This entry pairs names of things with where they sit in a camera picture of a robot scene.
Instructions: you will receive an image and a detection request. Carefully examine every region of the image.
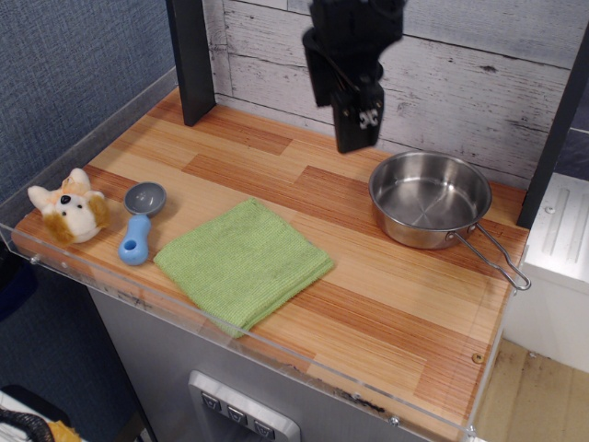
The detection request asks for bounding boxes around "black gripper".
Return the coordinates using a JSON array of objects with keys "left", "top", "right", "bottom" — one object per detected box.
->
[{"left": 302, "top": 1, "right": 405, "bottom": 153}]

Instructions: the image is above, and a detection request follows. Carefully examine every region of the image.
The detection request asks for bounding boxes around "silver metal pot with handle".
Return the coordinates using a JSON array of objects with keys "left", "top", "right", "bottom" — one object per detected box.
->
[{"left": 368, "top": 152, "right": 532, "bottom": 291}]

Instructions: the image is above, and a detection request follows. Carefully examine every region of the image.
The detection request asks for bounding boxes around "green folded microfiber cloth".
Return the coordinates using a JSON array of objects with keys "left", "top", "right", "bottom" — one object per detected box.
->
[{"left": 154, "top": 199, "right": 333, "bottom": 339}]

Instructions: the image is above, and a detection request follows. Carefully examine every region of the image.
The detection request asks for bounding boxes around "blue grey toy scoop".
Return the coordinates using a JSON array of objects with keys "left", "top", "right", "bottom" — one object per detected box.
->
[{"left": 118, "top": 181, "right": 167, "bottom": 266}]

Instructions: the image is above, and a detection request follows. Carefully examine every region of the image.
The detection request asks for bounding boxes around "plush corgi dog head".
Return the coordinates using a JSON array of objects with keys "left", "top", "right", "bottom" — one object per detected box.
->
[{"left": 27, "top": 169, "right": 110, "bottom": 246}]

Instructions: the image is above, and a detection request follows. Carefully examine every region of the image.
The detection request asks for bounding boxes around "white aluminium side box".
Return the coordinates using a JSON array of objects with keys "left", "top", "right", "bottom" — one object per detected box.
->
[{"left": 503, "top": 173, "right": 588, "bottom": 372}]

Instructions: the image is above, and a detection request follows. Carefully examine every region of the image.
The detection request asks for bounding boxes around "clear acrylic table guard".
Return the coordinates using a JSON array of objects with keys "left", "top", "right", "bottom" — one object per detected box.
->
[{"left": 12, "top": 92, "right": 512, "bottom": 441}]

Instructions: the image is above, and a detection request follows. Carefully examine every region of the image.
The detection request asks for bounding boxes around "grey toy fridge cabinet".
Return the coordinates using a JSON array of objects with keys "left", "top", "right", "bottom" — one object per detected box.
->
[{"left": 91, "top": 291, "right": 465, "bottom": 441}]

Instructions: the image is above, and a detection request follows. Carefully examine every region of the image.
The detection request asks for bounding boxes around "silver dispenser button panel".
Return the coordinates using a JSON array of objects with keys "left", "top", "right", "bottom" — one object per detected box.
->
[{"left": 188, "top": 370, "right": 301, "bottom": 441}]

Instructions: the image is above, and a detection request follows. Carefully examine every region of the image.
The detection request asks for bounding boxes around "yellow black object bottom left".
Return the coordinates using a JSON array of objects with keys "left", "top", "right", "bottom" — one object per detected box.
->
[{"left": 1, "top": 409, "right": 82, "bottom": 442}]

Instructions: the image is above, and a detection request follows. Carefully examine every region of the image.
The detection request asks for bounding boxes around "black left frame post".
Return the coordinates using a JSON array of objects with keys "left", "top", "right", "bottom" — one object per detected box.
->
[{"left": 166, "top": 0, "right": 216, "bottom": 126}]

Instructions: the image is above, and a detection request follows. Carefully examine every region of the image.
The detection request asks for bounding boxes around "black frame post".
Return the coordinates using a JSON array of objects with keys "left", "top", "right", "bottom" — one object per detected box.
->
[
  {"left": 166, "top": 0, "right": 216, "bottom": 126},
  {"left": 516, "top": 29, "right": 588, "bottom": 228}
]

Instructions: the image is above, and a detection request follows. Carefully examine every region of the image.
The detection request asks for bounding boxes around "black right frame post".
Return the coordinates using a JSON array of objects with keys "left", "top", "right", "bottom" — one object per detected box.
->
[{"left": 516, "top": 29, "right": 588, "bottom": 228}]

